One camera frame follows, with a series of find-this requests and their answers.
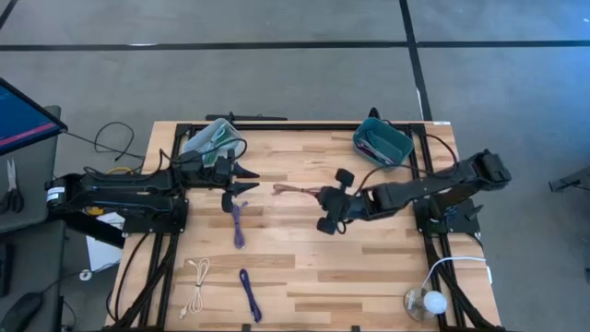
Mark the white paper sheet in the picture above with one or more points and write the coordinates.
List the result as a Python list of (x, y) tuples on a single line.
[(101, 253)]

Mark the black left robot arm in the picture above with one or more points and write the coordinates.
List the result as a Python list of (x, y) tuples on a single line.
[(120, 193)]

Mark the yellow round object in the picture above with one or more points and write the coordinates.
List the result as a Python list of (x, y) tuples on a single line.
[(95, 210)]

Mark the white plastic strip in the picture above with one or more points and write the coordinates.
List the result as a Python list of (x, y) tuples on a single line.
[(489, 275)]

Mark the black flat bar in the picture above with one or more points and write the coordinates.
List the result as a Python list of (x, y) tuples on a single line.
[(244, 117)]

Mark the grey side table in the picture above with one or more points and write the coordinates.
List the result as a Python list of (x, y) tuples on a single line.
[(37, 193)]

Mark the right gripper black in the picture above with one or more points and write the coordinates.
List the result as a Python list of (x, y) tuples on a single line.
[(341, 205)]

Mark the light grey plastic bin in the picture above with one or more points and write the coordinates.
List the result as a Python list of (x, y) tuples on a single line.
[(198, 140)]

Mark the monitor with blue screen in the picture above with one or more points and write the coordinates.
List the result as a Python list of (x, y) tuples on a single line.
[(23, 117)]

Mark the teal plastic bin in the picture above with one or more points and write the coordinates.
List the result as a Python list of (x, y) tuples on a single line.
[(401, 143)]

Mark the white tape roll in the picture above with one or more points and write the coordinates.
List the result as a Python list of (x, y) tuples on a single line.
[(81, 275)]

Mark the bulb lamp with brass base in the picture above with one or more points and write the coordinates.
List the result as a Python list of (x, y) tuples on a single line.
[(434, 303)]

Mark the black aluminium table frame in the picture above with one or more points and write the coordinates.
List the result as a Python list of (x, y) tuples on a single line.
[(299, 126)]

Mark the dark grey desk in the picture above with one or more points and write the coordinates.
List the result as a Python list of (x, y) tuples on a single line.
[(46, 258)]

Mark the black computer mouse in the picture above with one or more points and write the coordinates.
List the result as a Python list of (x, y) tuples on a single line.
[(23, 309)]

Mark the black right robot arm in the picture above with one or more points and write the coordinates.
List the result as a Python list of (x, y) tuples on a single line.
[(415, 189)]

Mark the black stand leg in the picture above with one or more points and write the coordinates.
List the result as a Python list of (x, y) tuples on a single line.
[(571, 182)]

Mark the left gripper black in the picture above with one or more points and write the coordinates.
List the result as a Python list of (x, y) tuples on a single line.
[(216, 173)]

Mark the black diagonal beam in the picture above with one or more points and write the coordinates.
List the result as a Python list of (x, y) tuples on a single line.
[(87, 228)]

